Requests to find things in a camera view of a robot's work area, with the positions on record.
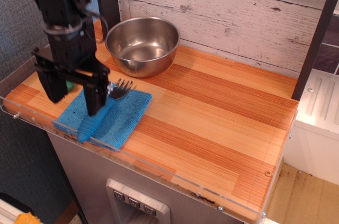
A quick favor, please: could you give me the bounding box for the white toy sink unit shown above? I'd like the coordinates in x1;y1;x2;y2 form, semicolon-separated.
283;69;338;184

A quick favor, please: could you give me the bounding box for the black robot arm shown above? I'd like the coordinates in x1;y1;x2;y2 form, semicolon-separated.
32;0;110;116

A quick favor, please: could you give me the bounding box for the blue folded cloth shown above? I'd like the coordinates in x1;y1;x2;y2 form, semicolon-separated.
53;89;152;149

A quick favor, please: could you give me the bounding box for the blue handled metal fork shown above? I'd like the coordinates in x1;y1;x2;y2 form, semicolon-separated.
77;79;133;142

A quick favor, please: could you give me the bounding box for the dark vertical post right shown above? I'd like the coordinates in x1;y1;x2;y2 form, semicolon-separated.
292;0;338;101

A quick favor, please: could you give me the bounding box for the clear acrylic table guard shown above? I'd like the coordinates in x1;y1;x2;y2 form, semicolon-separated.
1;46;298;223

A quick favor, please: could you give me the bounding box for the green toy broccoli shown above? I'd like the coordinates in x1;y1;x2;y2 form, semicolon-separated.
66;80;75;92

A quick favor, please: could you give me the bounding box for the grey toy fridge cabinet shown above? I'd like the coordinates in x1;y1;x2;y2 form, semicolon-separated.
48;133;239;223

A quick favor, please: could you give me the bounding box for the stainless steel bowl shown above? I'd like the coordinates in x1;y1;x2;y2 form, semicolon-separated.
105;17;181;78

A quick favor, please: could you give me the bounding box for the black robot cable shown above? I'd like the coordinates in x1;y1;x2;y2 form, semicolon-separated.
84;9;109;43

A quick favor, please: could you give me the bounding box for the yellow object at corner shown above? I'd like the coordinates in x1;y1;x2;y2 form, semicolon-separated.
14;212;41;224

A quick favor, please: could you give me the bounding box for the silver dispenser panel with buttons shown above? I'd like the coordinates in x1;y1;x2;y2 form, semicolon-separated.
106;178;171;223

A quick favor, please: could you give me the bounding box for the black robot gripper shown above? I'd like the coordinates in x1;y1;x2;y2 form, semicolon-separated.
32;29;109;116

